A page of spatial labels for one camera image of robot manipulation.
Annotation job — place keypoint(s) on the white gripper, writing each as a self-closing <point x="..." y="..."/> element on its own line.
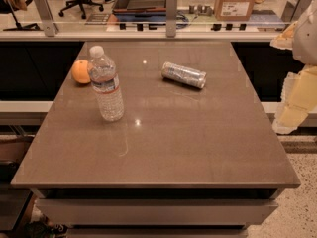
<point x="306" y="39"/>

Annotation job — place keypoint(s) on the silver redbull can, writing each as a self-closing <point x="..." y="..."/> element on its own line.
<point x="183" y="74"/>

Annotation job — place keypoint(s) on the grey open bin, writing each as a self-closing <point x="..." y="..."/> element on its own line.
<point x="122" y="6"/>

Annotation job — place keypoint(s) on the clear plastic water bottle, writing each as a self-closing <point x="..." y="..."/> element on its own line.
<point x="105" y="82"/>

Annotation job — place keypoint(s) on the orange fruit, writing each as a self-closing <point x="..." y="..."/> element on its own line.
<point x="79" y="71"/>

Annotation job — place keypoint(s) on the white table drawer base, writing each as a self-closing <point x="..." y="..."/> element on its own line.
<point x="156" y="218"/>

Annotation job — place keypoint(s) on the right metal glass bracket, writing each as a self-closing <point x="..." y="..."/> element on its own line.
<point x="294" y="8"/>

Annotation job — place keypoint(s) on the metal glass bracket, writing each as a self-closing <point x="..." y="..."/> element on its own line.
<point x="49" y="26"/>
<point x="171" y="12"/>
<point x="294" y="8"/>

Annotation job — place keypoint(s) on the middle metal glass bracket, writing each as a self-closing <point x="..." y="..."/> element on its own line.
<point x="171" y="12"/>

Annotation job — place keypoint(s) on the left metal glass bracket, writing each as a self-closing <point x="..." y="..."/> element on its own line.
<point x="49" y="26"/>

